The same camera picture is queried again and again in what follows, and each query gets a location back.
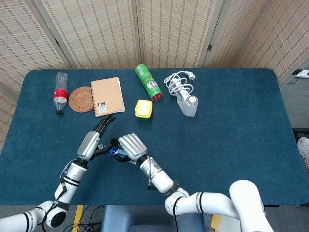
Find round woven rattan coaster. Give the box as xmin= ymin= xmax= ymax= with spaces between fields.
xmin=68 ymin=86 xmax=95 ymax=114

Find blue white tube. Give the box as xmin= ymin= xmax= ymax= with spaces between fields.
xmin=98 ymin=144 xmax=137 ymax=165

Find white power strip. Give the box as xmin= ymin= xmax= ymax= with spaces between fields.
xmin=291 ymin=69 xmax=309 ymax=79

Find black stand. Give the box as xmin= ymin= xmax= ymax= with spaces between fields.
xmin=292 ymin=127 xmax=309 ymax=145

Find white coiled power cable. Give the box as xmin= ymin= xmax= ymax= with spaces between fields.
xmin=164 ymin=71 xmax=197 ymax=97

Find clear bottle with red label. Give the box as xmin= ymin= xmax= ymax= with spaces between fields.
xmin=53 ymin=72 xmax=69 ymax=116

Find tan spiral notebook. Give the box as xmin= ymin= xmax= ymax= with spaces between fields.
xmin=90 ymin=77 xmax=126 ymax=118

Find black floor cables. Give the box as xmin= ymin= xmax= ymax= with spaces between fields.
xmin=65 ymin=205 xmax=105 ymax=232

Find woven bamboo folding screen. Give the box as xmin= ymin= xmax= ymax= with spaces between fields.
xmin=0 ymin=0 xmax=309 ymax=152

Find white handheld garment steamer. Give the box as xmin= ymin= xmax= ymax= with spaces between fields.
xmin=176 ymin=90 xmax=199 ymax=117

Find green cylindrical chips can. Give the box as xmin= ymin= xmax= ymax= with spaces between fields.
xmin=134 ymin=63 xmax=164 ymax=102

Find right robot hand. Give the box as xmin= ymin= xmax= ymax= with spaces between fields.
xmin=110 ymin=133 xmax=148 ymax=164

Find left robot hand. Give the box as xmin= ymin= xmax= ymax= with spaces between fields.
xmin=76 ymin=115 xmax=116 ymax=162

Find blue table cloth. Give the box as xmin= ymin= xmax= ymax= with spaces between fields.
xmin=0 ymin=68 xmax=300 ymax=206

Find white sneaker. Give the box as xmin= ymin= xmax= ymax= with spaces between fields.
xmin=296 ymin=137 xmax=309 ymax=169

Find yellow small box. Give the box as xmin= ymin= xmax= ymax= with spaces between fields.
xmin=134 ymin=99 xmax=153 ymax=123

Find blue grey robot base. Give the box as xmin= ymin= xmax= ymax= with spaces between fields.
xmin=100 ymin=204 xmax=208 ymax=232

